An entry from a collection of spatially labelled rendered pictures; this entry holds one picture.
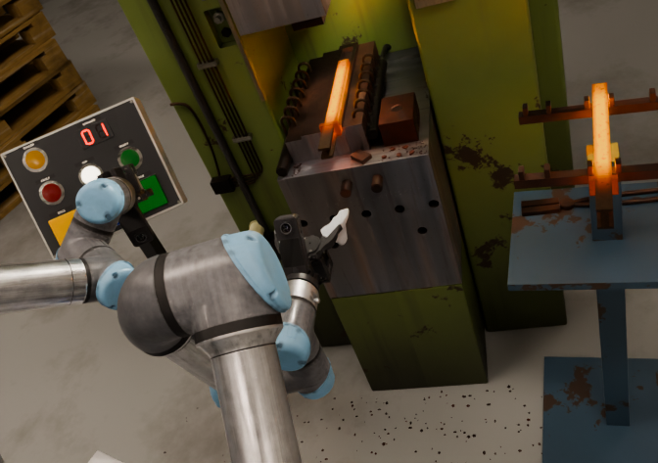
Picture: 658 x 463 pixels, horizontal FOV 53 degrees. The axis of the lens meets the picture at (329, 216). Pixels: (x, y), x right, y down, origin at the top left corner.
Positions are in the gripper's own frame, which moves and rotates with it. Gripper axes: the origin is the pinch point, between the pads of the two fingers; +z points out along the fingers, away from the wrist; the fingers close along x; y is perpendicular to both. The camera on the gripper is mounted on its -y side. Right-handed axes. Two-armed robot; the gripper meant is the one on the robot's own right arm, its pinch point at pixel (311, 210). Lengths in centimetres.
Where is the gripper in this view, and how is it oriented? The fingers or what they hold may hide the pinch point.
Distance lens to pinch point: 135.1
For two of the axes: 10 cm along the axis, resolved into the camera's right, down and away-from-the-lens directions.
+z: 1.3, -6.6, 7.4
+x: 9.5, -1.4, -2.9
